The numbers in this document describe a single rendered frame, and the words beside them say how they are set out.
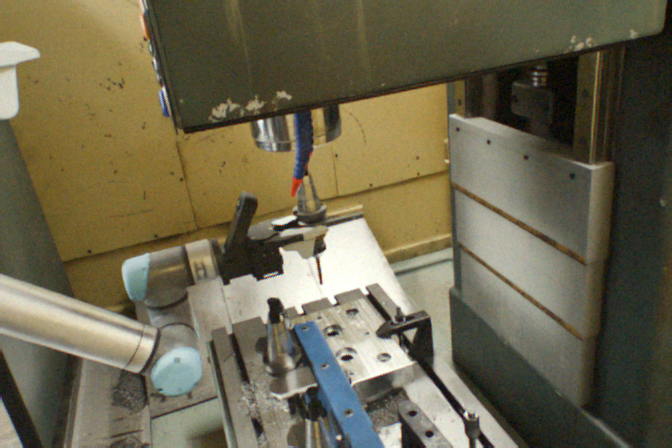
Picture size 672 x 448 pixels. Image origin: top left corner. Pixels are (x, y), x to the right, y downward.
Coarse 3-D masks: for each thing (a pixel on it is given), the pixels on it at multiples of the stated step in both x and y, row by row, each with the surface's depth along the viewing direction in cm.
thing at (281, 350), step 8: (280, 320) 87; (272, 328) 86; (280, 328) 86; (272, 336) 87; (280, 336) 87; (288, 336) 88; (272, 344) 87; (280, 344) 87; (288, 344) 88; (272, 352) 87; (280, 352) 87; (288, 352) 88; (272, 360) 88; (280, 360) 88; (288, 360) 88
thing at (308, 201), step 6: (306, 180) 103; (312, 180) 103; (300, 186) 103; (306, 186) 103; (312, 186) 104; (300, 192) 104; (306, 192) 103; (312, 192) 104; (300, 198) 104; (306, 198) 103; (312, 198) 104; (318, 198) 105; (300, 204) 104; (306, 204) 104; (312, 204) 104; (318, 204) 105; (300, 210) 105; (306, 210) 104; (312, 210) 104
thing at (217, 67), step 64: (192, 0) 58; (256, 0) 60; (320, 0) 62; (384, 0) 64; (448, 0) 67; (512, 0) 69; (576, 0) 72; (640, 0) 75; (192, 64) 60; (256, 64) 62; (320, 64) 65; (384, 64) 67; (448, 64) 70; (512, 64) 73; (192, 128) 63
